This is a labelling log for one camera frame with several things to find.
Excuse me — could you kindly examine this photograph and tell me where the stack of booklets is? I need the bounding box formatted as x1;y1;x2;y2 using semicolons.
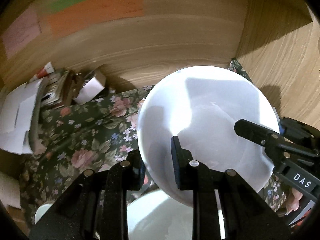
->
37;71;75;108

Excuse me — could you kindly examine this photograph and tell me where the beige cup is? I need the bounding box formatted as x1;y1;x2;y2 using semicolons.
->
0;171;21;209

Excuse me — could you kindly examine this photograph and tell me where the dark floral tablecloth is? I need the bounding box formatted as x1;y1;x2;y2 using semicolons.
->
19;57;290;225

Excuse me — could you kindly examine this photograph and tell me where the small white box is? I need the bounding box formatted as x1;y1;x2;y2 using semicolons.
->
74;71;107;105

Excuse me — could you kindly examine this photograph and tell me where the wooden desk hutch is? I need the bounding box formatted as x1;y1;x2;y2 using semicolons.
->
0;0;320;155

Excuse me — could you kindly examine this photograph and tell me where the pink sticky note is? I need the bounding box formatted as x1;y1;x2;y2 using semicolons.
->
1;6;42;60

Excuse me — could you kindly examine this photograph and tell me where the white plate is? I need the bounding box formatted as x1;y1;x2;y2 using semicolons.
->
34;203;53;225

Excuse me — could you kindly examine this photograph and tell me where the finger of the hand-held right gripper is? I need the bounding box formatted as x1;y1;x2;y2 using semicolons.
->
234;119;288;155
278;116;320;143

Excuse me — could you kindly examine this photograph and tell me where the red and white tube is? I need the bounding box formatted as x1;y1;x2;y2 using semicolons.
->
35;62;55;79

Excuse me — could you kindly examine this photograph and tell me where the mint green plate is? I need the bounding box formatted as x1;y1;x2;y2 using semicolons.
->
126;189;225;240

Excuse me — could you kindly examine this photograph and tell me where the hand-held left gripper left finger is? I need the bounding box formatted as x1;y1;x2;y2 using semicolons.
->
29;150;145;240

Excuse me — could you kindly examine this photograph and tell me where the orange sticky note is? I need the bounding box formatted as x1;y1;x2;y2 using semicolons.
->
46;0;144;39

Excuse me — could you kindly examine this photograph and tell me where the person's right hand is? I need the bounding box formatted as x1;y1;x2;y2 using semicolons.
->
285;189;304;213

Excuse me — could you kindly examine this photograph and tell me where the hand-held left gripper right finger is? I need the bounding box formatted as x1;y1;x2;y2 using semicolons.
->
170;135;292;240

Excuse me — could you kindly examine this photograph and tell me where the pink bowl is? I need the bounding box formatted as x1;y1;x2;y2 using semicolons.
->
137;66;280;208

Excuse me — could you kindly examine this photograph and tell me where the pile of white papers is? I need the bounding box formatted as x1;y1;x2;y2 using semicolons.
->
0;80;48;154

